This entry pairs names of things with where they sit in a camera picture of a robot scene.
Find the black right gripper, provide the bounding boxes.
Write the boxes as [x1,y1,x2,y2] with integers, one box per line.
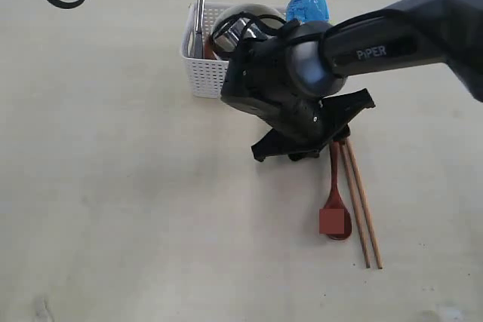
[220,20,333,146]

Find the steel table knife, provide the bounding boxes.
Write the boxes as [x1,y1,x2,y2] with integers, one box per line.
[192,0,205,59]

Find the brown wooden chopstick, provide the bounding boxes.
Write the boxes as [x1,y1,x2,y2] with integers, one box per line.
[340,139,371,268]
[346,138,383,270]

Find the dark red wooden spoon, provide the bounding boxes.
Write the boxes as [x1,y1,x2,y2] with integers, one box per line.
[318,143,352,241]

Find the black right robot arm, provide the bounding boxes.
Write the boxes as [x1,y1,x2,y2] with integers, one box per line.
[221,0,482,144]

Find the shiny steel cup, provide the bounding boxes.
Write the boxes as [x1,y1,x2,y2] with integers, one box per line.
[211,18,267,57]

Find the cream ceramic bowl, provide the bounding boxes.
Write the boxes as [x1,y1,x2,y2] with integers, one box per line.
[215,3,285,29]

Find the blue snack packet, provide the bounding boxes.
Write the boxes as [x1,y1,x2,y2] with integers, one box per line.
[286,0,330,23]

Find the small dark red dish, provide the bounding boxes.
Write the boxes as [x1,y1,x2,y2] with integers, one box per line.
[204,35,222,60]

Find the white perforated plastic basket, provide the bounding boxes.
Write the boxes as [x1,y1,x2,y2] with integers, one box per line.
[180,3,285,98]

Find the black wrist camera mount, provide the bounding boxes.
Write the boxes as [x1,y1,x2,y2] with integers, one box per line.
[251,88,375,162]

